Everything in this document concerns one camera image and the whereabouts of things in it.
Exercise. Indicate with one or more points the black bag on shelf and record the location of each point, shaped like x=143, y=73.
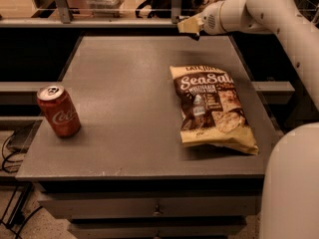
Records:
x=164, y=8

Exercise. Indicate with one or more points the grey drawer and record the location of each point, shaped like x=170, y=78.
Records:
x=158, y=228
x=149, y=204

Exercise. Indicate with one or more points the sea salt chips bag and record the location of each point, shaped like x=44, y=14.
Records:
x=211, y=109

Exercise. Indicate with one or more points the grey metal shelf rail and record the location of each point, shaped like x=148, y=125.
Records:
x=65, y=19

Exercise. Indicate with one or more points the grey upper drawer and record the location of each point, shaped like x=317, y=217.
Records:
x=149, y=204

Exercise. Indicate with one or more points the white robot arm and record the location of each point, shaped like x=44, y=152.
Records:
x=290, y=197

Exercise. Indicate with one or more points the grey lower drawer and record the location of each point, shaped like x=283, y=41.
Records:
x=158, y=228

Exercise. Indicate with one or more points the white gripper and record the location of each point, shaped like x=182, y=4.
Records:
x=209, y=21

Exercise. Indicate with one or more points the red coke can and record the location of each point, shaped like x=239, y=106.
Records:
x=57, y=107

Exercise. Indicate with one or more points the black rxbar chocolate bar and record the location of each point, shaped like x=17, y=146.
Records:
x=194, y=36

